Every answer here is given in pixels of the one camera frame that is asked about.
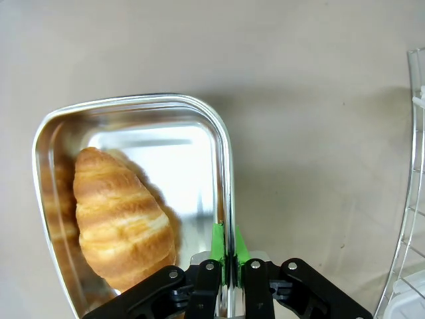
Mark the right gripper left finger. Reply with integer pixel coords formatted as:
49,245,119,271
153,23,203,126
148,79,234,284
82,221,230,319

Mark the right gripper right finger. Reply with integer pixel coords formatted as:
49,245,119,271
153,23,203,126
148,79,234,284
231,225,373,319

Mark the golden croissant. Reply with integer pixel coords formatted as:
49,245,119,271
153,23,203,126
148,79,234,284
72,146,177,294

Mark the clear lid with white rim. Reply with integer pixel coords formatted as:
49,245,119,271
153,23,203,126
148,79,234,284
391,272,425,319

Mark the steel rectangular container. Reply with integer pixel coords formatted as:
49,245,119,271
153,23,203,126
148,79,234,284
32,92,235,319

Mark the metal wire lid rack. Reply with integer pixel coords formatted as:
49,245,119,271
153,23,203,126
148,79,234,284
373,48,425,319

